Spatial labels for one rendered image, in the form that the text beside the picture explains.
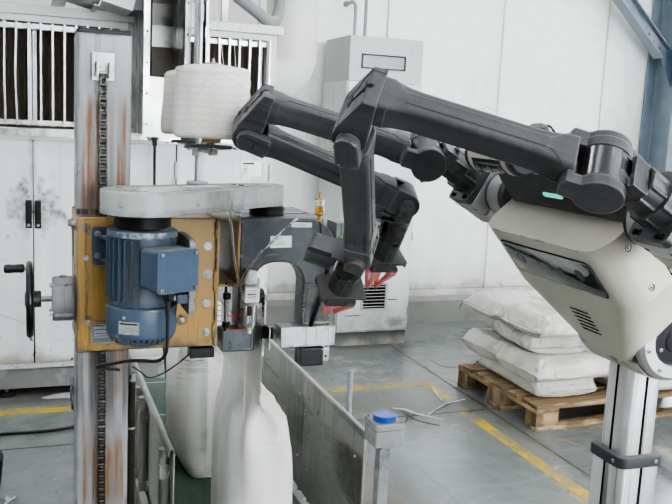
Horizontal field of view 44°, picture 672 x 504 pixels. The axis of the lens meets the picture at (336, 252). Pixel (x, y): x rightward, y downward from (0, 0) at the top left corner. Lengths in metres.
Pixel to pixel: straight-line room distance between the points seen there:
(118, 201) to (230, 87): 0.33
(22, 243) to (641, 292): 3.71
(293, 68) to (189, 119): 3.43
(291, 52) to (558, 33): 2.78
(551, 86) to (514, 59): 0.42
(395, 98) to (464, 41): 5.57
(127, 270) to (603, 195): 0.99
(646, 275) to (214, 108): 0.91
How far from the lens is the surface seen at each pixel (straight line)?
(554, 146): 1.27
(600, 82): 7.51
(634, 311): 1.54
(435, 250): 6.79
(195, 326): 2.05
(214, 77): 1.79
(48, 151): 4.67
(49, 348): 4.85
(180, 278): 1.75
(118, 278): 1.81
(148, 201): 1.75
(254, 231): 2.03
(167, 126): 2.08
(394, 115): 1.26
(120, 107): 2.01
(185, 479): 2.92
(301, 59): 5.22
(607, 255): 1.47
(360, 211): 1.49
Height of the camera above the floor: 1.58
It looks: 9 degrees down
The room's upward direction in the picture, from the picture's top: 3 degrees clockwise
